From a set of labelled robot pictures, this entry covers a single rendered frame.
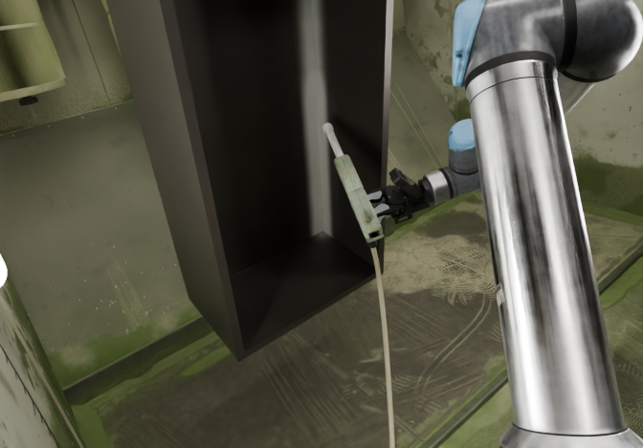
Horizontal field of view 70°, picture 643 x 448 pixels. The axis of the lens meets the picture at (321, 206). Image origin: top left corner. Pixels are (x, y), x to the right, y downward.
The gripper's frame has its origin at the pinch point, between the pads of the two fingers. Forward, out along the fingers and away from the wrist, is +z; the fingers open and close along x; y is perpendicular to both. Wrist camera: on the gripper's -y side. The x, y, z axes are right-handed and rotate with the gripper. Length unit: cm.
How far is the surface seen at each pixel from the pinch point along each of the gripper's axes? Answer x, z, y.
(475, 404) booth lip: -36, -18, 76
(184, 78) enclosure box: 4, 27, -51
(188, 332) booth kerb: 36, 85, 83
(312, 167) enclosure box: 44.8, 6.9, 20.4
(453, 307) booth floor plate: 10, -32, 98
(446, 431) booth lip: -42, -5, 72
